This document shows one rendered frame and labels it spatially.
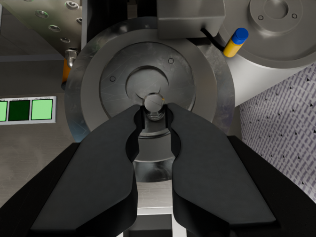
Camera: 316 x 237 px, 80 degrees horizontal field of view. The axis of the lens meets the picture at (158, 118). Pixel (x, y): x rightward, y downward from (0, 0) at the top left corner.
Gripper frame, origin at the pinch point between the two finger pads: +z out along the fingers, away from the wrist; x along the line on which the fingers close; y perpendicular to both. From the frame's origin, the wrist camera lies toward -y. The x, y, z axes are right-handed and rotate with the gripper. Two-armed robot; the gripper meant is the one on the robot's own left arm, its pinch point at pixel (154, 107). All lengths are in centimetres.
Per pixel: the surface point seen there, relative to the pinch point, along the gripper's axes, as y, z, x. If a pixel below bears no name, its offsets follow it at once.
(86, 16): -4.9, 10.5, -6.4
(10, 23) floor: 3, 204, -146
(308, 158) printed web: 10.3, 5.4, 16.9
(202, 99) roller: 1.3, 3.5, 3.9
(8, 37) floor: 19, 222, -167
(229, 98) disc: 1.6, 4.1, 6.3
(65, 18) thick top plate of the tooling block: -4.1, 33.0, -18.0
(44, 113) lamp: 17.3, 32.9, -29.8
